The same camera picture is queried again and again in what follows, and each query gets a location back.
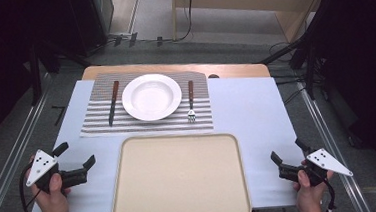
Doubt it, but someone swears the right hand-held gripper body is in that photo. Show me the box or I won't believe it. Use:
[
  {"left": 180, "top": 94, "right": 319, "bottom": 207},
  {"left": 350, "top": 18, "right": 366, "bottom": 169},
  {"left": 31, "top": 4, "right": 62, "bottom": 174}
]
[{"left": 293, "top": 145, "right": 355, "bottom": 189}]

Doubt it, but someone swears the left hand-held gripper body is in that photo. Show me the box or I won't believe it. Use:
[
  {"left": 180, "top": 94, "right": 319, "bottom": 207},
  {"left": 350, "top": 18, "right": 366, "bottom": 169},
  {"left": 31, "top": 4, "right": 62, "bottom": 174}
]
[{"left": 23, "top": 147, "right": 65, "bottom": 195}]

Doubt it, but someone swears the metal floor rail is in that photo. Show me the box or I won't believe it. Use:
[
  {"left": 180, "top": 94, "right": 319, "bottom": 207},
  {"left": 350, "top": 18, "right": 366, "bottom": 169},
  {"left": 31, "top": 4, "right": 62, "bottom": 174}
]
[
  {"left": 296, "top": 77, "right": 373, "bottom": 212},
  {"left": 0, "top": 78, "right": 62, "bottom": 212}
]

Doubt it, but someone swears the left hand-held gripper cable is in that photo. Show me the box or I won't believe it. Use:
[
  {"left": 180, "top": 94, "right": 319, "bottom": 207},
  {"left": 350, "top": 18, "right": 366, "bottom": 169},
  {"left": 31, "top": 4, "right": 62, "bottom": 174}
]
[{"left": 17, "top": 161, "right": 44, "bottom": 212}]

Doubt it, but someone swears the person's right hand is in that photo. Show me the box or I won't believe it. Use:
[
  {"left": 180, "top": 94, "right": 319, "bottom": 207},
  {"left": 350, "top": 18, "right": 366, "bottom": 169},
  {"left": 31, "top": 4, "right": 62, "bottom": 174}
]
[{"left": 291, "top": 157, "right": 338, "bottom": 212}]

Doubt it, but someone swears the right hand-held gripper cable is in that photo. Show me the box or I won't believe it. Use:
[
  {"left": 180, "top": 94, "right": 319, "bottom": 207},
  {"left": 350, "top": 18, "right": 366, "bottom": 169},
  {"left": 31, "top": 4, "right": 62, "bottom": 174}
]
[{"left": 314, "top": 167, "right": 338, "bottom": 212}]

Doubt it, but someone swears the wooden handled fork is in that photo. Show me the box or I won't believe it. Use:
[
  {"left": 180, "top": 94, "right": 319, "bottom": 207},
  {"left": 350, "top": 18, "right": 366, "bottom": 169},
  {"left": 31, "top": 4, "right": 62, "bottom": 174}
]
[{"left": 184, "top": 80, "right": 197, "bottom": 124}]

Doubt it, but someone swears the white table cover sheet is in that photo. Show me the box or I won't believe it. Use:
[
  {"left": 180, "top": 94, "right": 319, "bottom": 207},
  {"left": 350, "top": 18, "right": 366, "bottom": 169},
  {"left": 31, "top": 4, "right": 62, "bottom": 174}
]
[{"left": 20, "top": 63, "right": 322, "bottom": 212}]

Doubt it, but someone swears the striped grey white placemat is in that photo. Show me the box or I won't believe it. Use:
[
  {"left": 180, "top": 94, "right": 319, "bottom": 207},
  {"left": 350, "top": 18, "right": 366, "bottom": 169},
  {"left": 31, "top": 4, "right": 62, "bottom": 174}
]
[{"left": 75, "top": 65, "right": 215, "bottom": 140}]

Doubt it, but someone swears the hand-held gripper cable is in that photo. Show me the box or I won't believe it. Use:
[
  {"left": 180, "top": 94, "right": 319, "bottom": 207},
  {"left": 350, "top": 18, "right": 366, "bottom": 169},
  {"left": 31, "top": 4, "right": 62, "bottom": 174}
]
[
  {"left": 314, "top": 167, "right": 338, "bottom": 212},
  {"left": 17, "top": 161, "right": 44, "bottom": 212}
]

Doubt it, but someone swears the black metal stand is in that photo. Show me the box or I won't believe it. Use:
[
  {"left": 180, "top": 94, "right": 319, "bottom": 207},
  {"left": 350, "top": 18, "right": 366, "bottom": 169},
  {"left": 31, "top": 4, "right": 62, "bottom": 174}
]
[
  {"left": 257, "top": 25, "right": 330, "bottom": 104},
  {"left": 25, "top": 39, "right": 94, "bottom": 108}
]

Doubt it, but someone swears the dark cabinet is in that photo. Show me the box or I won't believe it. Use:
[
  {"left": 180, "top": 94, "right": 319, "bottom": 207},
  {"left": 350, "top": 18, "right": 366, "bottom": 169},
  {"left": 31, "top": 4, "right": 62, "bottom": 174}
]
[{"left": 67, "top": 0, "right": 118, "bottom": 57}]

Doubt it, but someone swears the white deep plate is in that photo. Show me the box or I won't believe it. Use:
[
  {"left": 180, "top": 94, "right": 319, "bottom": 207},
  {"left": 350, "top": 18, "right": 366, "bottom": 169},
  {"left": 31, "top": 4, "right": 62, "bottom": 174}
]
[{"left": 120, "top": 71, "right": 185, "bottom": 123}]

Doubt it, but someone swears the wooden handled table knife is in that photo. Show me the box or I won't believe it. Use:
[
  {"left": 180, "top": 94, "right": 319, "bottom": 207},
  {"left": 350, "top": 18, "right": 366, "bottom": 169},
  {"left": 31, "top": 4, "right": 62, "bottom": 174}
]
[{"left": 105, "top": 80, "right": 123, "bottom": 128}]

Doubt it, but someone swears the black hanging cable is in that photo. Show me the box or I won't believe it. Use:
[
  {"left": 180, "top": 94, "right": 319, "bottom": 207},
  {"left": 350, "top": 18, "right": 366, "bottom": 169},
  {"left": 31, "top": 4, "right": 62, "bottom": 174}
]
[{"left": 172, "top": 0, "right": 197, "bottom": 43}]

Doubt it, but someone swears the black floor bracket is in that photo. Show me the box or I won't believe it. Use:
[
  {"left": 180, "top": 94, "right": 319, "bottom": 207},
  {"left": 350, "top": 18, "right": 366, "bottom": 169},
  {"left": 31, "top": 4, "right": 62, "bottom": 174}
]
[{"left": 51, "top": 103, "right": 69, "bottom": 127}]

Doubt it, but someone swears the person's left hand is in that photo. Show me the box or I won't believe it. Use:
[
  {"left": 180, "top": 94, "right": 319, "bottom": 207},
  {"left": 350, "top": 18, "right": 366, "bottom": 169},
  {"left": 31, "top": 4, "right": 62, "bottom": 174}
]
[{"left": 23, "top": 153, "right": 73, "bottom": 212}]

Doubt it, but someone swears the beige plastic tray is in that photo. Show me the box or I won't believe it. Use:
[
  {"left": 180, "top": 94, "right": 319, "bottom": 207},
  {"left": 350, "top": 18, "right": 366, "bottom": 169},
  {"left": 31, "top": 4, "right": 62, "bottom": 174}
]
[{"left": 105, "top": 128, "right": 254, "bottom": 212}]

